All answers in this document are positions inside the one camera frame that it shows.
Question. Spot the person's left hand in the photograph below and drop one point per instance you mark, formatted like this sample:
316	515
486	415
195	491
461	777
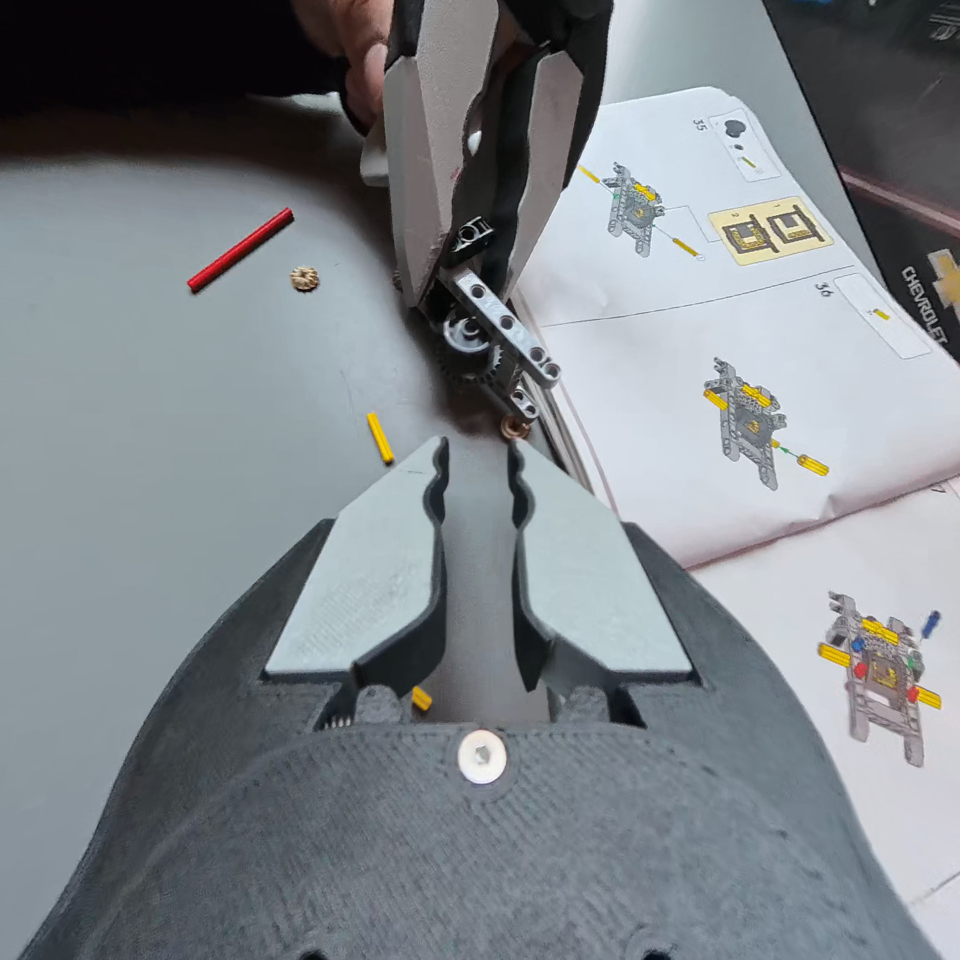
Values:
360	52

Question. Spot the red lego axle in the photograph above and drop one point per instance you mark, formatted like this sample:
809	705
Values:
240	250

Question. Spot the grey lego gear frame assembly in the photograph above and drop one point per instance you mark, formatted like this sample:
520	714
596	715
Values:
495	315

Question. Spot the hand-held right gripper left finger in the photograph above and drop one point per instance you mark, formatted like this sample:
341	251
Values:
360	592

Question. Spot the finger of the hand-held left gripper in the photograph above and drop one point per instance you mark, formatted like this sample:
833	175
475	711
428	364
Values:
551	135
427	150

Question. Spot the white lego instruction booklet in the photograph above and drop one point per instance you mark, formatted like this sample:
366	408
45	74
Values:
712	450

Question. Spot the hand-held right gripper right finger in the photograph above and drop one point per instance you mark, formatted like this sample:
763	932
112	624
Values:
600	592

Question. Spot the person's left forearm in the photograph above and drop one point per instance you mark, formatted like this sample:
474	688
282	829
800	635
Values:
150	45

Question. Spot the yellow lego axle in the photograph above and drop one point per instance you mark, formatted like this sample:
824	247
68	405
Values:
380	437
421	697

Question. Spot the black lego set box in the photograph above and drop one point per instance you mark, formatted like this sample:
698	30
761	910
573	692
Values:
885	112

